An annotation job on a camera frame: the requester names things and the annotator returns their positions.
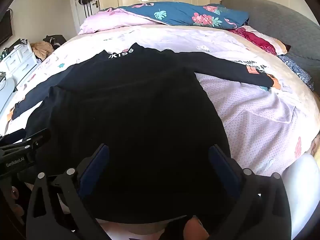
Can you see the red patterned pillow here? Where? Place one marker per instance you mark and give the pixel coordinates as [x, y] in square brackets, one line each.
[260, 41]

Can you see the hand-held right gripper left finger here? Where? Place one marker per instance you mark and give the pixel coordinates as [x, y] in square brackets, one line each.
[96, 167]

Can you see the black bag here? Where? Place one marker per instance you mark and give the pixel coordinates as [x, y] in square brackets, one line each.
[55, 40]

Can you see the person's left hand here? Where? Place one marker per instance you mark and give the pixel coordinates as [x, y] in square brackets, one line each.
[13, 193]

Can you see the bed with beige sheet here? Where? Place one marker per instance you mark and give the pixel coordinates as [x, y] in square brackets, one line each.
[310, 105]

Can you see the blue patterned pillow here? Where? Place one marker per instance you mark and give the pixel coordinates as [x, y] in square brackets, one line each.
[300, 72]

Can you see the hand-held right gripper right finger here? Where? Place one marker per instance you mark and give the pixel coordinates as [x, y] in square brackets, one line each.
[222, 170]

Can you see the white door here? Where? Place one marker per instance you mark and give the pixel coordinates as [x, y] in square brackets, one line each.
[75, 12]

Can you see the white round table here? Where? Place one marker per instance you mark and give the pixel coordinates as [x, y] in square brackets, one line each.
[6, 90]

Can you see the person's right hand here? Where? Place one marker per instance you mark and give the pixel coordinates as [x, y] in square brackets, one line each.
[197, 231]

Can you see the grey fabric headboard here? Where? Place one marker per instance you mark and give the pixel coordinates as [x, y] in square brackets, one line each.
[282, 22]

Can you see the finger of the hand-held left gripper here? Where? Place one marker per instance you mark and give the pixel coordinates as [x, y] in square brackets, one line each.
[37, 137]

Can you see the tan straw hat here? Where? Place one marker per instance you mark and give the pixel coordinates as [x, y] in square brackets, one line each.
[42, 48]

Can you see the black sweater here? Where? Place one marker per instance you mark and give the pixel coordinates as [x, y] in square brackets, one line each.
[137, 105]

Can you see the white drawer cabinet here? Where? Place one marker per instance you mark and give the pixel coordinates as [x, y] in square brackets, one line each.
[22, 57]

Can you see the black television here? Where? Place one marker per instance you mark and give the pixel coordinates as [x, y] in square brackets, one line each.
[4, 30]

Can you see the blue floral pink-backed quilt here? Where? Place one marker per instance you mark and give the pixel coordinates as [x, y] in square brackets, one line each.
[180, 12]

